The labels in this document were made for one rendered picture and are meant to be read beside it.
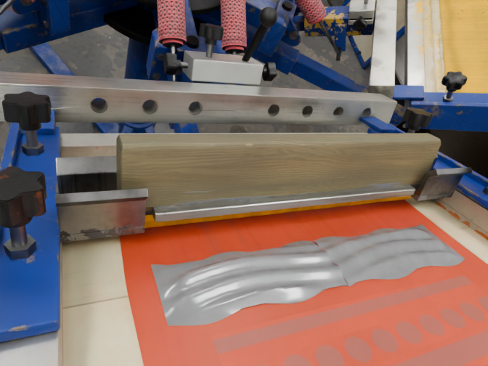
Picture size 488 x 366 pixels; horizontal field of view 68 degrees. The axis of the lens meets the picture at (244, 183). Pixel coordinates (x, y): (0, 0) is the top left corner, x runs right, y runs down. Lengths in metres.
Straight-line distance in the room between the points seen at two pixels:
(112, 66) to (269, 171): 1.84
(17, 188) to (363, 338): 0.29
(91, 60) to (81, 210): 1.88
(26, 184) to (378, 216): 0.41
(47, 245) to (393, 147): 0.38
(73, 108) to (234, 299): 0.34
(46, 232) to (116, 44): 2.01
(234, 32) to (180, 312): 0.56
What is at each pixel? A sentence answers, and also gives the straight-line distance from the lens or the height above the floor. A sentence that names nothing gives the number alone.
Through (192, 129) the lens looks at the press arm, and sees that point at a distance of 0.83.
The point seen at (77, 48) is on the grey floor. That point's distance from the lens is 2.24.
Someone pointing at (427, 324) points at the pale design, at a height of 1.30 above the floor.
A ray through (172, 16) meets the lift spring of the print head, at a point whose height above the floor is 1.14.
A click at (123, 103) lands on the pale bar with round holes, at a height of 1.15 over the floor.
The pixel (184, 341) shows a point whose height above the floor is 1.28.
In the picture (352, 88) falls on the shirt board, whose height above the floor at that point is 0.92.
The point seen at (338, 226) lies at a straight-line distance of 0.47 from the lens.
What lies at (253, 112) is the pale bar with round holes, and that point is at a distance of 0.60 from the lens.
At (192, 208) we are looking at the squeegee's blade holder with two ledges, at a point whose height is 1.25.
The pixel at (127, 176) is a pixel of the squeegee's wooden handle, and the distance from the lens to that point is 0.34.
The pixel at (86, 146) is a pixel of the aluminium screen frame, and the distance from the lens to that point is 0.48.
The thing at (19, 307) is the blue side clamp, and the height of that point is 1.30.
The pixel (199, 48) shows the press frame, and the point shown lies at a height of 1.04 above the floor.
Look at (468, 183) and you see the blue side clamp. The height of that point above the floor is 1.26.
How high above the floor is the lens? 1.57
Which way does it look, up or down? 55 degrees down
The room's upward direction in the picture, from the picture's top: 38 degrees clockwise
